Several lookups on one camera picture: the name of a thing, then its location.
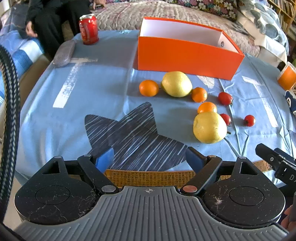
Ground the operator right hand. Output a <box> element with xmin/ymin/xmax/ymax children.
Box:
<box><xmin>280</xmin><ymin>205</ymin><xmax>296</xmax><ymax>232</ymax></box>

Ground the near yellow pear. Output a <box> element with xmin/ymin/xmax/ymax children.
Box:
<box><xmin>193</xmin><ymin>111</ymin><xmax>227</xmax><ymax>144</ymax></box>

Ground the yellow pear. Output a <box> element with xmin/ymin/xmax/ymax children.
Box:
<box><xmin>193</xmin><ymin>111</ymin><xmax>227</xmax><ymax>144</ymax></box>
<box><xmin>161</xmin><ymin>71</ymin><xmax>193</xmax><ymax>98</ymax></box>

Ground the woven straw mat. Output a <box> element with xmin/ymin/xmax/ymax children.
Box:
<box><xmin>104</xmin><ymin>159</ymin><xmax>273</xmax><ymax>188</ymax></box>

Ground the near red tomato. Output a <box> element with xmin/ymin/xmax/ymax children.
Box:
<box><xmin>220</xmin><ymin>113</ymin><xmax>232</xmax><ymax>126</ymax></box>

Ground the red tomato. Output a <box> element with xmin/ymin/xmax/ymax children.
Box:
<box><xmin>218</xmin><ymin>92</ymin><xmax>233</xmax><ymax>105</ymax></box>
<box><xmin>244</xmin><ymin>114</ymin><xmax>256</xmax><ymax>127</ymax></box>
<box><xmin>220</xmin><ymin>113</ymin><xmax>232</xmax><ymax>126</ymax></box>

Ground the right red tomato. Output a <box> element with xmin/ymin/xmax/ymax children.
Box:
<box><xmin>244</xmin><ymin>114</ymin><xmax>256</xmax><ymax>127</ymax></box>

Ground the near orange tangerine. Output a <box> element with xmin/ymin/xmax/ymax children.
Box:
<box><xmin>197</xmin><ymin>102</ymin><xmax>217</xmax><ymax>114</ymax></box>

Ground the orange tangerine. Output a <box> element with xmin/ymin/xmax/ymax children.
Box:
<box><xmin>139</xmin><ymin>80</ymin><xmax>159</xmax><ymax>97</ymax></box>
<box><xmin>197</xmin><ymin>102</ymin><xmax>217</xmax><ymax>114</ymax></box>
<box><xmin>191</xmin><ymin>87</ymin><xmax>208</xmax><ymax>103</ymax></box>

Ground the blue patterned tablecloth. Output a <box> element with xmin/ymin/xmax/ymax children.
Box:
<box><xmin>16</xmin><ymin>30</ymin><xmax>295</xmax><ymax>184</ymax></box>

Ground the navy white cloth item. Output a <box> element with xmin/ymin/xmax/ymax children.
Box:
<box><xmin>285</xmin><ymin>90</ymin><xmax>296</xmax><ymax>116</ymax></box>

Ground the far red tomato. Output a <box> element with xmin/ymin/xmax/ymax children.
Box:
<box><xmin>218</xmin><ymin>92</ymin><xmax>233</xmax><ymax>105</ymax></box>

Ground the middle orange tangerine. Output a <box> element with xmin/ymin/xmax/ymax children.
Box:
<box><xmin>191</xmin><ymin>87</ymin><xmax>208</xmax><ymax>103</ymax></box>

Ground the orange plastic cup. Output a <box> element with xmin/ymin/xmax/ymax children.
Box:
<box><xmin>277</xmin><ymin>62</ymin><xmax>296</xmax><ymax>90</ymax></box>

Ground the far yellow pear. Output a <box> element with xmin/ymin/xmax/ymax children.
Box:
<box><xmin>161</xmin><ymin>71</ymin><xmax>193</xmax><ymax>98</ymax></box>

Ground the left orange tangerine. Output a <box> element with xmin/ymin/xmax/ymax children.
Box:
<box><xmin>139</xmin><ymin>80</ymin><xmax>159</xmax><ymax>97</ymax></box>

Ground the grey oval stone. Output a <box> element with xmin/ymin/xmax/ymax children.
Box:
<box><xmin>53</xmin><ymin>40</ymin><xmax>76</xmax><ymax>67</ymax></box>

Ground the orange cardboard box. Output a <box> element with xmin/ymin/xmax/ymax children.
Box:
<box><xmin>137</xmin><ymin>16</ymin><xmax>244</xmax><ymax>80</ymax></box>

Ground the grey spotted pillow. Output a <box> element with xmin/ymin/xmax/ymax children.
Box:
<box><xmin>237</xmin><ymin>1</ymin><xmax>289</xmax><ymax>67</ymax></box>

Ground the red soda can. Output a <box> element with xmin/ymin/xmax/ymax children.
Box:
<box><xmin>79</xmin><ymin>14</ymin><xmax>99</xmax><ymax>45</ymax></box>

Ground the wooden bookshelf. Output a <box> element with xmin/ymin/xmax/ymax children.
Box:
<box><xmin>267</xmin><ymin>0</ymin><xmax>296</xmax><ymax>36</ymax></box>

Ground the seated person in black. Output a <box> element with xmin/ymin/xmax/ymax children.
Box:
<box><xmin>26</xmin><ymin>0</ymin><xmax>106</xmax><ymax>58</ymax></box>

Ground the blue striped blanket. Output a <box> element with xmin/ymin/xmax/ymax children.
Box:
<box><xmin>1</xmin><ymin>3</ymin><xmax>49</xmax><ymax>103</ymax></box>

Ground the right floral cushion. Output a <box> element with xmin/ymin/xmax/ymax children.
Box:
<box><xmin>166</xmin><ymin>0</ymin><xmax>237</xmax><ymax>21</ymax></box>

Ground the black braided cable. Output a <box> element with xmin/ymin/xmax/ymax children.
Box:
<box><xmin>0</xmin><ymin>45</ymin><xmax>22</xmax><ymax>223</ymax></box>

